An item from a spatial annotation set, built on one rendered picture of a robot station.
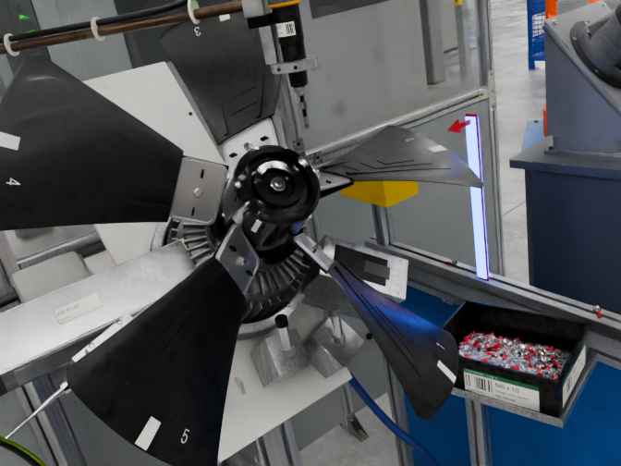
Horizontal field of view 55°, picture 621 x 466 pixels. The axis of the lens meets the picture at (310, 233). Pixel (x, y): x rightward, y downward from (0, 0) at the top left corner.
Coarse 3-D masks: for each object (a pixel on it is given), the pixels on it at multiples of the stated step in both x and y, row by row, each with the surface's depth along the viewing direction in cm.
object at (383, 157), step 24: (360, 144) 102; (384, 144) 101; (408, 144) 101; (432, 144) 102; (336, 168) 92; (360, 168) 91; (384, 168) 91; (408, 168) 92; (432, 168) 93; (456, 168) 95
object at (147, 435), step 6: (150, 420) 66; (156, 420) 66; (150, 426) 66; (156, 426) 66; (144, 432) 65; (150, 432) 66; (138, 438) 64; (144, 438) 65; (150, 438) 66; (138, 444) 64; (144, 444) 65
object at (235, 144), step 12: (264, 120) 87; (240, 132) 89; (252, 132) 88; (264, 132) 87; (228, 144) 89; (240, 144) 88; (264, 144) 86; (276, 144) 85; (228, 156) 89; (240, 156) 88; (228, 168) 88
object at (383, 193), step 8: (360, 184) 133; (368, 184) 131; (376, 184) 129; (384, 184) 127; (392, 184) 128; (400, 184) 130; (408, 184) 131; (416, 184) 132; (344, 192) 139; (352, 192) 137; (360, 192) 134; (368, 192) 132; (376, 192) 130; (384, 192) 128; (392, 192) 129; (400, 192) 130; (408, 192) 132; (416, 192) 133; (360, 200) 135; (368, 200) 133; (376, 200) 131; (384, 200) 128; (392, 200) 129; (400, 200) 131
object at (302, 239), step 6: (300, 234) 86; (300, 240) 81; (306, 240) 85; (312, 240) 88; (300, 246) 80; (306, 246) 81; (312, 246) 85; (312, 252) 80; (324, 252) 88; (318, 258) 80; (324, 258) 85; (330, 258) 88; (324, 264) 80; (330, 264) 83
